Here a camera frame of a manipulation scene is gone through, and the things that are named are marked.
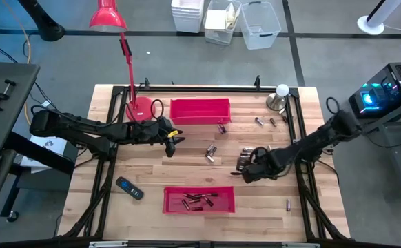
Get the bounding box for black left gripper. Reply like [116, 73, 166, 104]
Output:
[140, 116, 186, 147]

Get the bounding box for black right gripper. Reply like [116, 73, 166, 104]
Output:
[230, 150, 277, 184]

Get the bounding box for red plastic bin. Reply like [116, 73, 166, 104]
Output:
[169, 98, 232, 125]
[163, 186, 236, 215]

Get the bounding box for black remote control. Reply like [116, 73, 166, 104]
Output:
[115, 176, 145, 201]

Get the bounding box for white bulb on metal base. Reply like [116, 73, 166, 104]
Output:
[265, 83, 290, 112]

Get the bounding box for white stacked bins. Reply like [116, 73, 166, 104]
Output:
[171, 0, 205, 34]

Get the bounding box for white printed paper sheet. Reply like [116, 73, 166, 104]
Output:
[21, 134, 69, 173]

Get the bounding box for clear bin with papers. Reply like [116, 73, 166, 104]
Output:
[203, 0, 243, 46]

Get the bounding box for red desk lamp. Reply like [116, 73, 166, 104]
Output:
[89, 0, 157, 122]

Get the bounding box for clear empty plastic bin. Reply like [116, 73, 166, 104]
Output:
[238, 1, 282, 51]

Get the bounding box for black stand base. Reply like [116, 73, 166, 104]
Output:
[17, 0, 66, 42]

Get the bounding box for dark grey desk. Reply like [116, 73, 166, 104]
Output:
[0, 61, 41, 235]

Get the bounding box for white round stand base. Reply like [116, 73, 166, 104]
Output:
[356, 0, 401, 36]

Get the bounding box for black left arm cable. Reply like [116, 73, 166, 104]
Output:
[31, 99, 165, 129]

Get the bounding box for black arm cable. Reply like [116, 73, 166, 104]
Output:
[325, 96, 341, 115]
[31, 99, 165, 129]

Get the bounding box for black aluminium table frame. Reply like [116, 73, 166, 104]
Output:
[57, 75, 351, 242]

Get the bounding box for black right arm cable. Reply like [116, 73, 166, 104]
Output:
[325, 96, 341, 115]

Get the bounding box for orange cable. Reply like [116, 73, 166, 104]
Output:
[1, 0, 32, 127]

